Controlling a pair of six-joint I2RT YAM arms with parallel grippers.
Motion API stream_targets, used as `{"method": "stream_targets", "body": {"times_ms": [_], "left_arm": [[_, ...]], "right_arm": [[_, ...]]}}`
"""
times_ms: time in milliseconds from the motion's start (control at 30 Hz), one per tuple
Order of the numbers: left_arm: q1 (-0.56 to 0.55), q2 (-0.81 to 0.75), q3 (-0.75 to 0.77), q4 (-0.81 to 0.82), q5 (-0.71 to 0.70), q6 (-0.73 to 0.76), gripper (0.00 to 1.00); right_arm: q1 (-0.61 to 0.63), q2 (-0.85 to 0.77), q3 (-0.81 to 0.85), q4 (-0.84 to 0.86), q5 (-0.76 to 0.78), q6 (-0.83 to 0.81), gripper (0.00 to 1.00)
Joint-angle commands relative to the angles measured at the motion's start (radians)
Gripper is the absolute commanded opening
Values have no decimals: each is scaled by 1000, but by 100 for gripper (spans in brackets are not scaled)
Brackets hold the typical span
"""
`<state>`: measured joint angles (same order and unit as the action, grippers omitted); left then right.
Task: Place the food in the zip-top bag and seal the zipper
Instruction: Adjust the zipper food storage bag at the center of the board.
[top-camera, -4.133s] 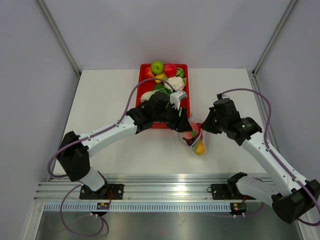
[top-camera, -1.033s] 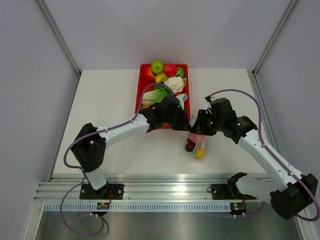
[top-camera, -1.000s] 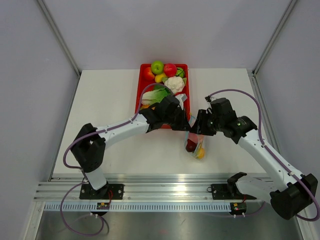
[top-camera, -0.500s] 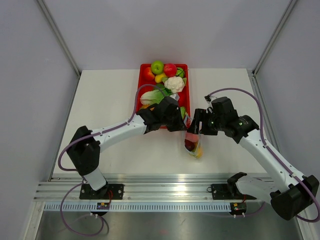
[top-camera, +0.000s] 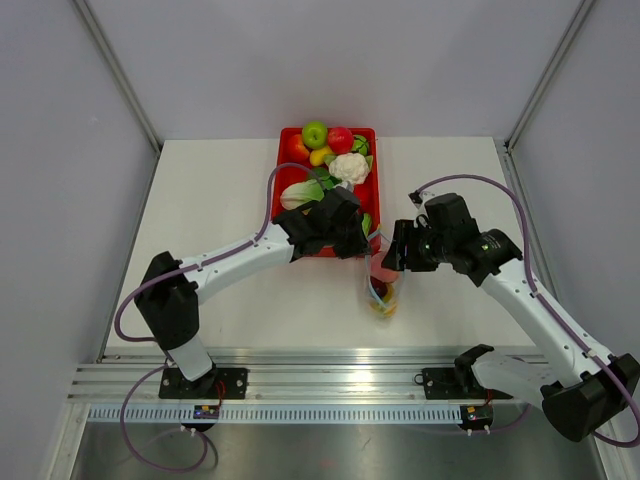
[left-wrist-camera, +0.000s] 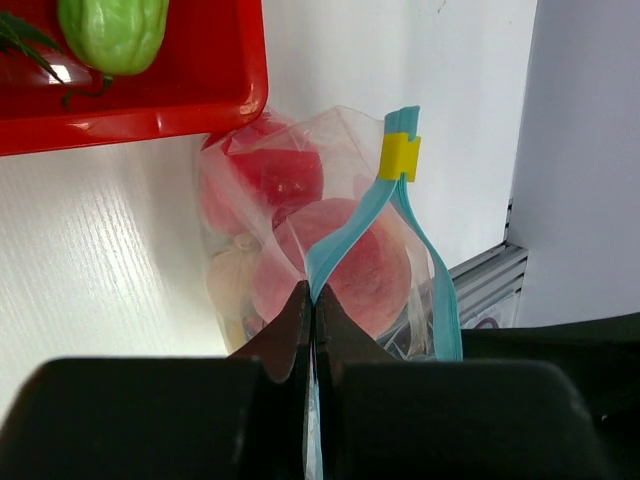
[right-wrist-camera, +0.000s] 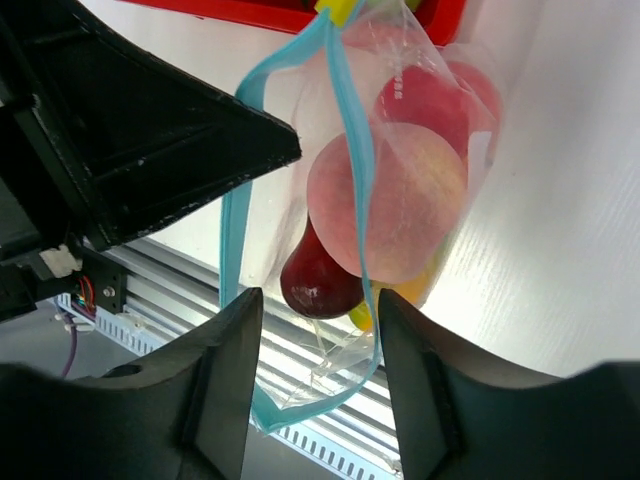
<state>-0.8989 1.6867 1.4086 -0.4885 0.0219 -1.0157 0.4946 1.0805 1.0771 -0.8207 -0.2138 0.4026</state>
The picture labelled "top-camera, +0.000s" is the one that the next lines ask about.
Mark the green cucumber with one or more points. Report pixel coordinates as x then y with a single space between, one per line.
367 223

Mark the left aluminium frame post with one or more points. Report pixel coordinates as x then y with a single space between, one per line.
91 23

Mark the green lettuce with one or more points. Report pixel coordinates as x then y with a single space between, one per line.
310 190

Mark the pink peach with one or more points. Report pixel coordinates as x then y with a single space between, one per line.
384 275

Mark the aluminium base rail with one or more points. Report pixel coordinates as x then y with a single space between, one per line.
276 376

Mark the dark green round vegetable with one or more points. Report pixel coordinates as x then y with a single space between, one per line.
361 145

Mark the red apple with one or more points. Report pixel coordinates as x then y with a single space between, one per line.
340 140

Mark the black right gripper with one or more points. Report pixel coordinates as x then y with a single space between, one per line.
406 233

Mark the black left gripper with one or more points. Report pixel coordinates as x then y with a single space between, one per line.
358 245

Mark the yellow lemon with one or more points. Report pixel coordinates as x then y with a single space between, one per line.
317 157

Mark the green apple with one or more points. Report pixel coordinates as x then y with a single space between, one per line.
314 135

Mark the dark red onion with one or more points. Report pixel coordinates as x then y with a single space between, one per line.
381 289

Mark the red bell pepper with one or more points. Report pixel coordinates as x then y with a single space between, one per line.
364 194

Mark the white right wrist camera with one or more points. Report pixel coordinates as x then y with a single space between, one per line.
419 199

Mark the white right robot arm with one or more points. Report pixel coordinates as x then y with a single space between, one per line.
583 386

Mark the clear zip top bag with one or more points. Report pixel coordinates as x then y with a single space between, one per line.
381 242

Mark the right aluminium frame post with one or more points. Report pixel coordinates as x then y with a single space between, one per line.
559 55

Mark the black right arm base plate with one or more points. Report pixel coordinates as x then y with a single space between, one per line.
440 383

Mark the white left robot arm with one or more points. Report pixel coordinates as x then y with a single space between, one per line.
173 289

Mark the red plastic tray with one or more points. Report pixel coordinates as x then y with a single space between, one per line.
288 176

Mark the white slotted cable duct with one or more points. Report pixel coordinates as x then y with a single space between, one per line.
278 414

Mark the aluminium frame post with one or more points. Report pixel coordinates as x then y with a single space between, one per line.
91 23
559 55

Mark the white cauliflower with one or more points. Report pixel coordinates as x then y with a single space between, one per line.
352 168

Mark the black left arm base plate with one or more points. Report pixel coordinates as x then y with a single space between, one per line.
221 383

